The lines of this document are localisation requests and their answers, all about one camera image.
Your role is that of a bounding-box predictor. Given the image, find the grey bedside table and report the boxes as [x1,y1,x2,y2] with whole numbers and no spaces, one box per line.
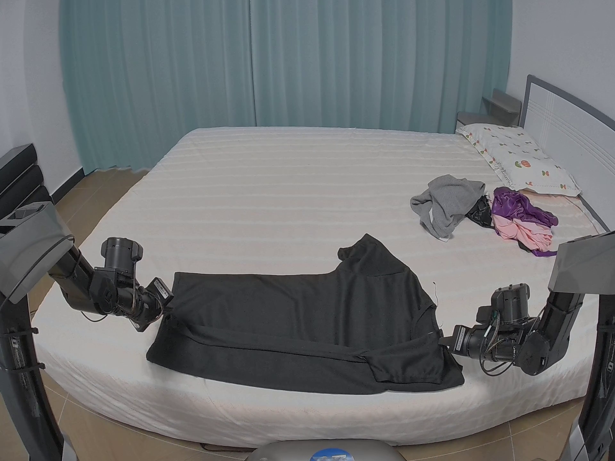
[455,89,522,127]

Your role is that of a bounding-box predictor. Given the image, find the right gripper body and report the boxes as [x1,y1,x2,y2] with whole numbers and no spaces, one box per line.
[439,329,486,360]

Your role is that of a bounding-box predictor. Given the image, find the bed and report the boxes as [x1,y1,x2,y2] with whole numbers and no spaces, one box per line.
[30,75,615,448]

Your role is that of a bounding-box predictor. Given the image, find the blue-green curtain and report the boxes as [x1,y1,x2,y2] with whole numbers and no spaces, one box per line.
[59,0,258,174]
[250,0,511,135]

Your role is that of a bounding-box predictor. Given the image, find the grey garment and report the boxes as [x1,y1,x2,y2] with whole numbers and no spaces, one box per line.
[411,174,486,240]

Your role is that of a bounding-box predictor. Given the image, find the pile of clothes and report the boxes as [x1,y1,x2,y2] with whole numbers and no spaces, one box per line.
[465,186,560,258]

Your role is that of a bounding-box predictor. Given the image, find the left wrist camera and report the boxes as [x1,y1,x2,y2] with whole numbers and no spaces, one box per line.
[151,278,175,306]

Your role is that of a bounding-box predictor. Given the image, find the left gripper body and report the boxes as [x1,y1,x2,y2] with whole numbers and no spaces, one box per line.
[135,298,169,333]

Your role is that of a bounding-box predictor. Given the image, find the black chest of drawers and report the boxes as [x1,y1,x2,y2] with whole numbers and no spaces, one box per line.
[0,144,53,215]

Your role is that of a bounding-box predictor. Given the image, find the black T-shirt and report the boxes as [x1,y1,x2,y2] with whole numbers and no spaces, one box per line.
[145,233,466,396]

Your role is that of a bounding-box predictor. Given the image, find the white printed pillow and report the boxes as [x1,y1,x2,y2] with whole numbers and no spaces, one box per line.
[455,123,582,197]

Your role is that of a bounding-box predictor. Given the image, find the black cable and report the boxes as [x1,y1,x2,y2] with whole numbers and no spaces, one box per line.
[480,356,520,376]

